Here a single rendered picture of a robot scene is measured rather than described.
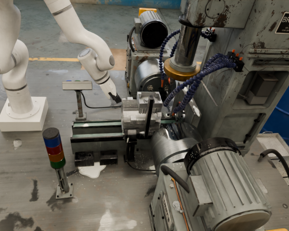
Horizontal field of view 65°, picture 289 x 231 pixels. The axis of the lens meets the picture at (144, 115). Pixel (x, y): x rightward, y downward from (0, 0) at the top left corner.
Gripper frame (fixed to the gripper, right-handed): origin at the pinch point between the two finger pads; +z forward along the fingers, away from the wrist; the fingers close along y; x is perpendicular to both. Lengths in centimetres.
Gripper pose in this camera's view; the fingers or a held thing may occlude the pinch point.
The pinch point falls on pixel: (117, 99)
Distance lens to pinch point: 126.3
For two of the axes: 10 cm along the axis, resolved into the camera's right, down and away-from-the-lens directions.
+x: 9.0, -4.0, -1.7
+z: 4.0, 6.3, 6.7
